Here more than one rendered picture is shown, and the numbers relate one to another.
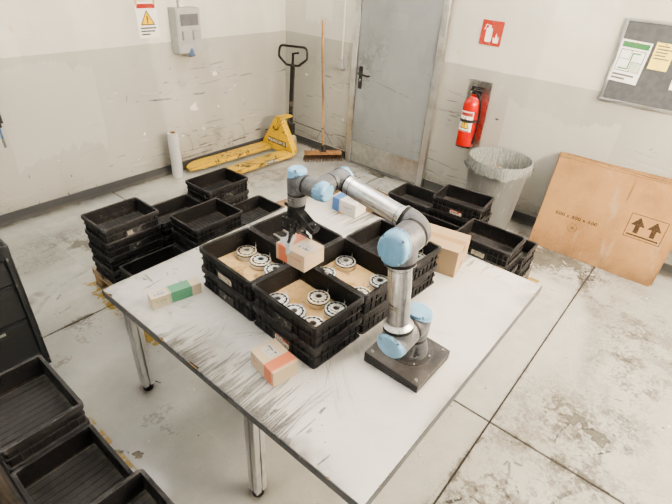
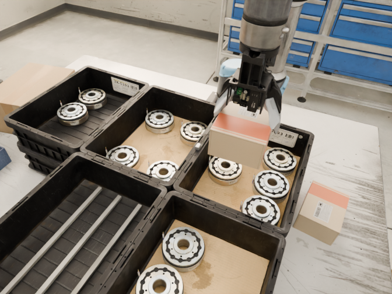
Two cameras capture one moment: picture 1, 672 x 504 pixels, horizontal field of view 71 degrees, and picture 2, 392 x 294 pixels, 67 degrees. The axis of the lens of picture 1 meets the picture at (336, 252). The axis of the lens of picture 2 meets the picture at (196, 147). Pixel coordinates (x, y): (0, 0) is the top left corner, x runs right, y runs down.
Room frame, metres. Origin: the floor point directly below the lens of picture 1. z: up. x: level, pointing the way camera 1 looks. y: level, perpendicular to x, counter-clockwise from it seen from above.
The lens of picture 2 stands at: (1.92, 0.62, 1.52)
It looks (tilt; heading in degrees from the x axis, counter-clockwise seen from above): 43 degrees down; 252
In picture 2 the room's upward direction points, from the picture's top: 3 degrees clockwise
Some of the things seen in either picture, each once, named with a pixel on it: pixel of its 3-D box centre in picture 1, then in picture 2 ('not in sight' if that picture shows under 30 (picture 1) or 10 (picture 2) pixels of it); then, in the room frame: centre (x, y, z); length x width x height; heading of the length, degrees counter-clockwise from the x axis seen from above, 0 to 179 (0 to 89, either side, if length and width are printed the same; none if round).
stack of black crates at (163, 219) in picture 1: (177, 227); not in sight; (3.05, 1.21, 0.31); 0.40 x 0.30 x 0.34; 142
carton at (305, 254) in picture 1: (300, 251); (244, 128); (1.64, 0.15, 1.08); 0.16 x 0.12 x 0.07; 52
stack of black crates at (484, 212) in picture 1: (458, 222); not in sight; (3.33, -0.96, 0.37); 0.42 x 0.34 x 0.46; 52
